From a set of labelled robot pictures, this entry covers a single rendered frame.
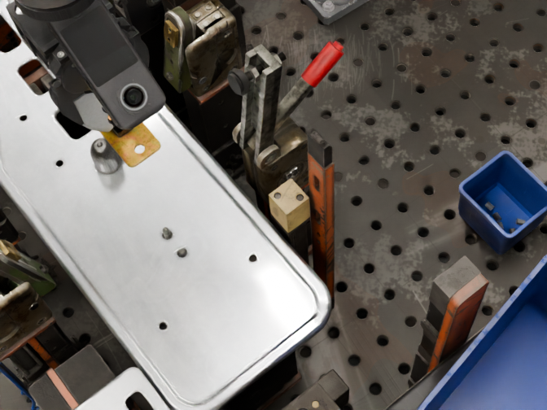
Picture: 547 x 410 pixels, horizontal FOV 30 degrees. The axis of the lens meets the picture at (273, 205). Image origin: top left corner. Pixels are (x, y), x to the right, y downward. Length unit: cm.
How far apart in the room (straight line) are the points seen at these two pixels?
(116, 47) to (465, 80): 92
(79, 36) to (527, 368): 59
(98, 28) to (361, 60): 90
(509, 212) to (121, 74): 85
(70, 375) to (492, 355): 47
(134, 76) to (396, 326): 75
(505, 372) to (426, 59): 70
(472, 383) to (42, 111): 63
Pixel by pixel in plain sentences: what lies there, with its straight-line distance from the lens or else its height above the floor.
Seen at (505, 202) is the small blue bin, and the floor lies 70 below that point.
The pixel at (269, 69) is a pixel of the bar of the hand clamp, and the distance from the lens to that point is 104.
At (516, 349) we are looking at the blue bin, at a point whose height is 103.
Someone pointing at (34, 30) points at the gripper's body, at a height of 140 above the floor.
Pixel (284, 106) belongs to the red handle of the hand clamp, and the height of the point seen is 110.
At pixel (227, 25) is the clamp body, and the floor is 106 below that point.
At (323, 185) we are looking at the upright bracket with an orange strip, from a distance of 108.
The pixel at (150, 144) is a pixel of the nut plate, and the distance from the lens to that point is 97.
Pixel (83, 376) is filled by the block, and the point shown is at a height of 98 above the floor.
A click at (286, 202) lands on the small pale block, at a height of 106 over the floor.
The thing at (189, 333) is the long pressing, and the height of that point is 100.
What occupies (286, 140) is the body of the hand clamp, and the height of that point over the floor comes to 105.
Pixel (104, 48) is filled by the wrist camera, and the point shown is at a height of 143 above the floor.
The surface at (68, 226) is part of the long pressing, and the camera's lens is 123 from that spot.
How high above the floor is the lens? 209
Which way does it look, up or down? 65 degrees down
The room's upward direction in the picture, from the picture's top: 7 degrees counter-clockwise
